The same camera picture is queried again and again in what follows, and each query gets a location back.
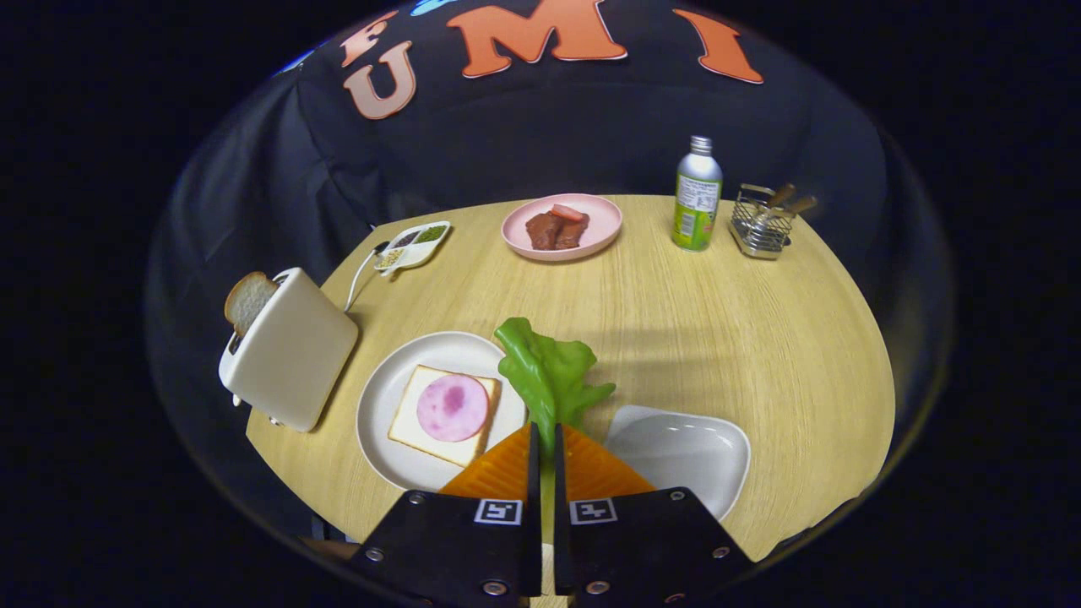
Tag white square dish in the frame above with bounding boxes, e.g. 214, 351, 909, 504
604, 404, 752, 521

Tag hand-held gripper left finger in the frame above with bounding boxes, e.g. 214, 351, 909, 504
350, 422, 541, 608

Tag black backdrop cloth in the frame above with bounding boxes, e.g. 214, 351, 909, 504
148, 0, 955, 541

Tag square white bread slice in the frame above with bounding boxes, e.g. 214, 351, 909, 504
388, 365, 501, 469

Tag green lettuce leaf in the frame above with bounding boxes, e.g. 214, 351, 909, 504
494, 318, 617, 457

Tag white toaster cable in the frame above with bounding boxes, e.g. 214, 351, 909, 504
345, 242, 391, 312

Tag pink plate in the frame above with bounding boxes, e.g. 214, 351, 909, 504
501, 193, 623, 262

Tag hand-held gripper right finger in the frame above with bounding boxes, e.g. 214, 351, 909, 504
553, 424, 755, 608

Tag white round plate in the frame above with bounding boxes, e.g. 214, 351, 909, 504
356, 331, 529, 492

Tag white toaster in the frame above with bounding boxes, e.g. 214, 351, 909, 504
218, 268, 360, 433

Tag wire cutlery basket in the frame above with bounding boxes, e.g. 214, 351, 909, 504
730, 184, 796, 260

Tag green label metal bottle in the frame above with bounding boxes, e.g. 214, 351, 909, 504
672, 136, 724, 252

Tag toasted bread slice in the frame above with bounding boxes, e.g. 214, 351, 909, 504
224, 271, 280, 339

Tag white divided seasoning tray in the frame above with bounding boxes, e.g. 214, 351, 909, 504
374, 221, 452, 277

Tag pink ham slice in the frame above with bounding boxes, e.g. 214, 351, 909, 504
416, 374, 491, 442

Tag brown meat pieces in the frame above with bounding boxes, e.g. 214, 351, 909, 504
525, 209, 590, 251

